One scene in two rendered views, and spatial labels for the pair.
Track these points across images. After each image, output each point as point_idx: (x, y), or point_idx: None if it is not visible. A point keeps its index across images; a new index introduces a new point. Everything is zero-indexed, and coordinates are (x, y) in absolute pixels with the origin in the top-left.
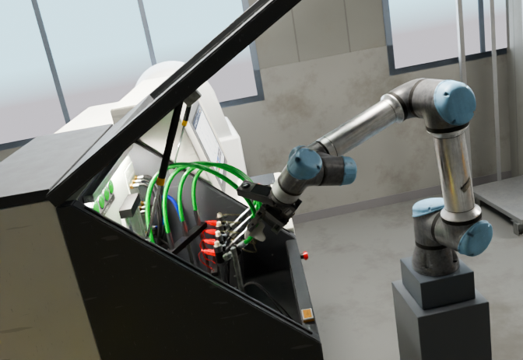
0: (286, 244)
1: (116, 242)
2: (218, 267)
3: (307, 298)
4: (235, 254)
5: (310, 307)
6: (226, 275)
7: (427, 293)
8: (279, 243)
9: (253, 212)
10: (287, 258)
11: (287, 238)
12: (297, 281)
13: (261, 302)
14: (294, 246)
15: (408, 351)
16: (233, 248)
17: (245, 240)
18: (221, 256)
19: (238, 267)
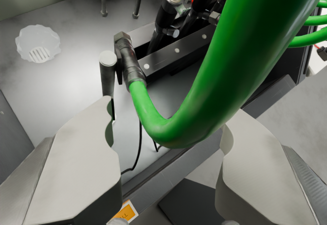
0: (280, 78)
1: None
2: (185, 16)
3: (169, 185)
4: (102, 72)
5: (147, 203)
6: (156, 42)
7: None
8: (280, 66)
9: (172, 128)
10: (266, 81)
11: (292, 74)
12: (206, 143)
13: (187, 86)
14: (281, 92)
15: (217, 218)
16: (103, 61)
17: (132, 88)
18: (163, 19)
19: (104, 86)
